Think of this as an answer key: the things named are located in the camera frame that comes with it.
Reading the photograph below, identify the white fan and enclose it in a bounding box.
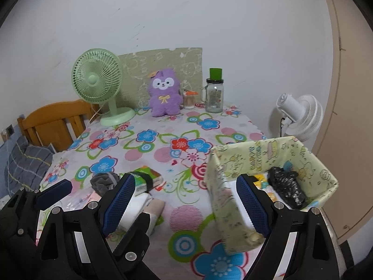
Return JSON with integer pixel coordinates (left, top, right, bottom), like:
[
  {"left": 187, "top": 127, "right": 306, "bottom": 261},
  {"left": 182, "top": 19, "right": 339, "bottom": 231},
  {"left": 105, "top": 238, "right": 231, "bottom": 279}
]
[{"left": 268, "top": 93, "right": 324, "bottom": 143}]

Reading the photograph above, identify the green patterned wall board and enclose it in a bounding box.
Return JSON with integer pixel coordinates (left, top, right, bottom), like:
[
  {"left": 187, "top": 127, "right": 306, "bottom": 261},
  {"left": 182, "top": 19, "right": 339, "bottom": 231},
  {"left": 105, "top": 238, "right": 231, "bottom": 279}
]
[{"left": 118, "top": 47, "right": 203, "bottom": 110}]

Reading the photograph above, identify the wooden bed headboard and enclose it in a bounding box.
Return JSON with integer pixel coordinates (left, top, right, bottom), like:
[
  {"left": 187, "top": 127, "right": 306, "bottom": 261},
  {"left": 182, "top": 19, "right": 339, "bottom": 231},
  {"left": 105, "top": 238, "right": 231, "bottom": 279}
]
[{"left": 17, "top": 100, "right": 98, "bottom": 154}]

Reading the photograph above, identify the grey plaid pillow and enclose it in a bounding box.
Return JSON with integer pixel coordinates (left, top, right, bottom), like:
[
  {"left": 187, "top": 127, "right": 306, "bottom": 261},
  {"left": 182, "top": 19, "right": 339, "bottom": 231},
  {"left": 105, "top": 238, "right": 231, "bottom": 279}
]
[{"left": 6, "top": 136, "right": 56, "bottom": 196}]

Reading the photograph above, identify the floral tablecloth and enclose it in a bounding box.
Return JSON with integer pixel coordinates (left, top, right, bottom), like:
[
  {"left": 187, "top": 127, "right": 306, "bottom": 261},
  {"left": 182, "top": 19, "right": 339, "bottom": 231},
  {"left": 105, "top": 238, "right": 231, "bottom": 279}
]
[{"left": 36, "top": 101, "right": 292, "bottom": 280}]

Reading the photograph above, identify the small cotton swab jar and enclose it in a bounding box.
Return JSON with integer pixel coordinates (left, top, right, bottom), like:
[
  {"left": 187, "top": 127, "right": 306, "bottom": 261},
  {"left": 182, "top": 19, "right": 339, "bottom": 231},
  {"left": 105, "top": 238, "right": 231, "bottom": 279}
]
[{"left": 183, "top": 89, "right": 198, "bottom": 110}]

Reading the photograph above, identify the grey sock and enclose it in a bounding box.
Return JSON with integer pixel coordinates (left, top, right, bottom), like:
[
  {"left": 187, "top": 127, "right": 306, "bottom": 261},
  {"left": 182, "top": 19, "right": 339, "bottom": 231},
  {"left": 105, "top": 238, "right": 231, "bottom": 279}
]
[{"left": 90, "top": 173, "right": 121, "bottom": 196}]

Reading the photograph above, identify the blue bed sheet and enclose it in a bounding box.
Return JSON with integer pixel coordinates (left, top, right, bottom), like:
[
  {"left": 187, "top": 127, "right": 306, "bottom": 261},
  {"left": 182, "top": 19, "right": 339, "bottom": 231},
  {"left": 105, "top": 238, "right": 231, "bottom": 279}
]
[{"left": 0, "top": 140, "right": 18, "bottom": 199}]

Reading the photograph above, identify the green desk fan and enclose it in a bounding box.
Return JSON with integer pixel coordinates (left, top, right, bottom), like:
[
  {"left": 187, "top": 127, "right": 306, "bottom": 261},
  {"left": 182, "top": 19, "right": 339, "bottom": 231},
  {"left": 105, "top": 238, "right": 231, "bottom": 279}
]
[{"left": 71, "top": 49, "right": 136, "bottom": 127}]

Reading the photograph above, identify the green book with strap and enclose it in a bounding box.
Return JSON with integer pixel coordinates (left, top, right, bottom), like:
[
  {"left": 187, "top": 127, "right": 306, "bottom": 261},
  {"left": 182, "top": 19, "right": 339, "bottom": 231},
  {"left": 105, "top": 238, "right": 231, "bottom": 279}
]
[{"left": 128, "top": 166, "right": 164, "bottom": 194}]

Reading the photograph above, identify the black plastic bag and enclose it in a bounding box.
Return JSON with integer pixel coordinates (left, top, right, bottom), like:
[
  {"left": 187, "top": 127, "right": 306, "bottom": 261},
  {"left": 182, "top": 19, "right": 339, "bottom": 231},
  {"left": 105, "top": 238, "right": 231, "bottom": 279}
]
[{"left": 267, "top": 166, "right": 307, "bottom": 210}]

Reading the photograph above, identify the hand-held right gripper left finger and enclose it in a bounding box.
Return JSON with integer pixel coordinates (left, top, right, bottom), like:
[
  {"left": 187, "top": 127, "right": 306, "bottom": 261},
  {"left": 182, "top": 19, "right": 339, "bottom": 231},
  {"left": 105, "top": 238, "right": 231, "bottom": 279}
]
[{"left": 36, "top": 173, "right": 161, "bottom": 280}]

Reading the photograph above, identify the purple plush toy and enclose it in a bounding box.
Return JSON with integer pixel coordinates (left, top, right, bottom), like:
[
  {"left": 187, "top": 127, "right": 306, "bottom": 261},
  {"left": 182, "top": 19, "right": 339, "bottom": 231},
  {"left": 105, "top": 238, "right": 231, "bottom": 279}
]
[{"left": 148, "top": 68, "right": 185, "bottom": 118}]

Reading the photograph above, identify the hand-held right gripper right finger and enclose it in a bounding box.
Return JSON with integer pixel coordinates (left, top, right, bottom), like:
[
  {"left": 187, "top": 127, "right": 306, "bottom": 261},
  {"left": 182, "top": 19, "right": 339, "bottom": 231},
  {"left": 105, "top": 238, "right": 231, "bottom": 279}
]
[{"left": 235, "top": 173, "right": 341, "bottom": 280}]

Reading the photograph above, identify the yellow packet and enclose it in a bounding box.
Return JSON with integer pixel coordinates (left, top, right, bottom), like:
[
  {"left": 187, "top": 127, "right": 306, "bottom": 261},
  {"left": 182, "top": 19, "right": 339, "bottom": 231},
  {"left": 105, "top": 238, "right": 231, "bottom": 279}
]
[{"left": 253, "top": 174, "right": 277, "bottom": 202}]

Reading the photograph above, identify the glass mug with green lid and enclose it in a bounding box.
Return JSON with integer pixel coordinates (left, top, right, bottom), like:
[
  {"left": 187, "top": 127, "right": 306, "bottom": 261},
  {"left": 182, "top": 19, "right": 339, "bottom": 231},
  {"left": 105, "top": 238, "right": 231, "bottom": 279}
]
[{"left": 200, "top": 68, "right": 225, "bottom": 113}]

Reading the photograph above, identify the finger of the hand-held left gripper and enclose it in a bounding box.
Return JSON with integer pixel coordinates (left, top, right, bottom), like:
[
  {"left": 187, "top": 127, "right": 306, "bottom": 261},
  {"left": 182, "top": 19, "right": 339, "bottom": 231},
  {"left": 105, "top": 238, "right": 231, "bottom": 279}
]
[{"left": 17, "top": 179, "right": 73, "bottom": 210}]

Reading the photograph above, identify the beige door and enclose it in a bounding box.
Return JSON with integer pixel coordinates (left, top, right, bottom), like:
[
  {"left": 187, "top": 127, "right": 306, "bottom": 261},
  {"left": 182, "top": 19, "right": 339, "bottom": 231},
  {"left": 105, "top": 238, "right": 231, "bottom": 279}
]
[{"left": 309, "top": 0, "right": 373, "bottom": 240}]

